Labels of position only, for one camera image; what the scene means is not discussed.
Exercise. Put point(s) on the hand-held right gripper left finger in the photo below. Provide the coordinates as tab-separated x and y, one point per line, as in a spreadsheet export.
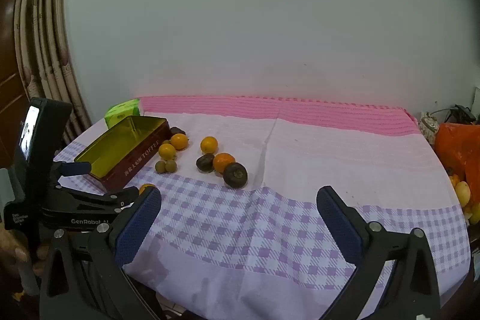
137	226

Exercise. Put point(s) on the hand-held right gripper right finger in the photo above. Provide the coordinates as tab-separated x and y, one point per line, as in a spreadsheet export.
337	222

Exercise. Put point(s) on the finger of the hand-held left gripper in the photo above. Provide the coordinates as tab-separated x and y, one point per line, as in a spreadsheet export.
112	197
77	168

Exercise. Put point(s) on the red and gold tin box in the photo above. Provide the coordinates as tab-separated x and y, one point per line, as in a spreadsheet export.
127	166

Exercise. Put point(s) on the yellowish orange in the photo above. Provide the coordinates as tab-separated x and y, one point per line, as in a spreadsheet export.
167	151

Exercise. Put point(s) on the small dark brown fruit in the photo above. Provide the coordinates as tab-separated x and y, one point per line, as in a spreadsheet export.
204	162

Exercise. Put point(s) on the large dark brown fruit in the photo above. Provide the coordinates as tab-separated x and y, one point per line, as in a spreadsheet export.
235	175

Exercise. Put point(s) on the pair of small green fruits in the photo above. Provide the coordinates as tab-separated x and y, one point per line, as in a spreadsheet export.
171	166

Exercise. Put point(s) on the person's left hand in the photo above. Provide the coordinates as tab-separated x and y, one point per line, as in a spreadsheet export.
11	245

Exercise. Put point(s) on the brown wooden door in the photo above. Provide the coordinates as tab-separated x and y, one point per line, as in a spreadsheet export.
9	80

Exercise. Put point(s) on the green tissue pack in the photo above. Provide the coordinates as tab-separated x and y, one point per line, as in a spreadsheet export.
120	112

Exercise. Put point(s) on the pink and purple checked tablecloth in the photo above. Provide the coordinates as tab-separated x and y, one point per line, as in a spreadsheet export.
300	155

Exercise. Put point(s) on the beige patterned curtain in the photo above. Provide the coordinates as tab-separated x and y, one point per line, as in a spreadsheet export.
48	42

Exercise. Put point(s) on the small orange fruit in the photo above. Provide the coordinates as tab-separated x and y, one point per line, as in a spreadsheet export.
454	179

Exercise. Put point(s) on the yellow fruit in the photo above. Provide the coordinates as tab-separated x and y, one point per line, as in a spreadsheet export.
462	191
475	213

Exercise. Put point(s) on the orange plastic bag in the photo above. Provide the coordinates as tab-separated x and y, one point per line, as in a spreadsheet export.
457	147

